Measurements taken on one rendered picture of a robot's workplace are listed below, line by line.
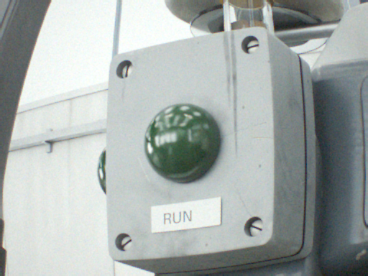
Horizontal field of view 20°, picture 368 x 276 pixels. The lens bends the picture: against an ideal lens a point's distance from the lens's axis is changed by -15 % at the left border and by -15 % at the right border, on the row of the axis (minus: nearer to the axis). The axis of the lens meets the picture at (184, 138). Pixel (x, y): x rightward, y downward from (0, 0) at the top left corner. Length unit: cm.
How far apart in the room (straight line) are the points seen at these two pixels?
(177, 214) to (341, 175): 8
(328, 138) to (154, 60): 8
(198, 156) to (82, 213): 661
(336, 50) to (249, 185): 25
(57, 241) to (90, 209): 37
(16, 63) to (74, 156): 627
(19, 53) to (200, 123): 49
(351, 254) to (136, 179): 10
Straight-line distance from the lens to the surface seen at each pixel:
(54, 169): 726
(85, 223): 702
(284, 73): 46
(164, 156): 44
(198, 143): 44
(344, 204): 48
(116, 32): 726
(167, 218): 45
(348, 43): 64
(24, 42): 93
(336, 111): 49
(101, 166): 49
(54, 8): 777
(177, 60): 47
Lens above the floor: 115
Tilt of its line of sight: 17 degrees up
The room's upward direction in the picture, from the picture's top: straight up
